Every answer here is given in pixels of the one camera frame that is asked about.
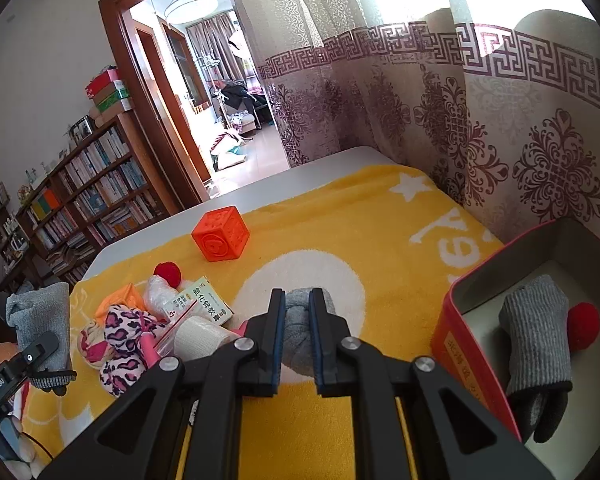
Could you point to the pink leopard print cloth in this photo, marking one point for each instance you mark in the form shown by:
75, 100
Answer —
132, 335

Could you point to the stacked gift boxes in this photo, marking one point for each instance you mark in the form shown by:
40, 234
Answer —
109, 96

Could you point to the wooden bookshelf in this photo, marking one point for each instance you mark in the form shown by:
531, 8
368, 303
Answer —
108, 187

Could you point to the grey black glove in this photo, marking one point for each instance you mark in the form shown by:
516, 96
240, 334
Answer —
534, 316
37, 312

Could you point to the grey sock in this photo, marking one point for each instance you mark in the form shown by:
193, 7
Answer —
297, 347

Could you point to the red tin box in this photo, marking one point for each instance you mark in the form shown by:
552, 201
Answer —
470, 343

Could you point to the clear plastic bag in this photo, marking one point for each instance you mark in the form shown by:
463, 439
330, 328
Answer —
162, 300

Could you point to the light orange toy cube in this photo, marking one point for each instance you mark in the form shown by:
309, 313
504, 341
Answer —
127, 295

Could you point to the patterned purple curtain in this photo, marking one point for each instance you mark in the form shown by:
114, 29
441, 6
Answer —
498, 101

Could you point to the pink floral cloth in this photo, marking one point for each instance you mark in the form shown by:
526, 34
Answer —
93, 347

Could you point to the yellow white towel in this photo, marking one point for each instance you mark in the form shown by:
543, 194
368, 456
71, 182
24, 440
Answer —
386, 245

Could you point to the wooden door frame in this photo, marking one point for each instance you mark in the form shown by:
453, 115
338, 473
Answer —
161, 119

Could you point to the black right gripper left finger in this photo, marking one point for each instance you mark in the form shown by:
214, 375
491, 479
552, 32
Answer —
182, 419

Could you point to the red pompom in box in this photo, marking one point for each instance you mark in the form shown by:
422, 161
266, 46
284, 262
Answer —
583, 326

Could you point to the red pompom ball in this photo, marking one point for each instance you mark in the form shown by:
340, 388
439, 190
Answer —
170, 272

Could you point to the red-orange toy cube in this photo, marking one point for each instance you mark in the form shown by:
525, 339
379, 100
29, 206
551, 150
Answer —
221, 234

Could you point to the white ointment box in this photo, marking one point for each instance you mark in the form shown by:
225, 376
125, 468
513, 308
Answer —
199, 298

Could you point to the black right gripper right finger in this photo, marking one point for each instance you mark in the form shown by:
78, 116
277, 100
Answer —
411, 419

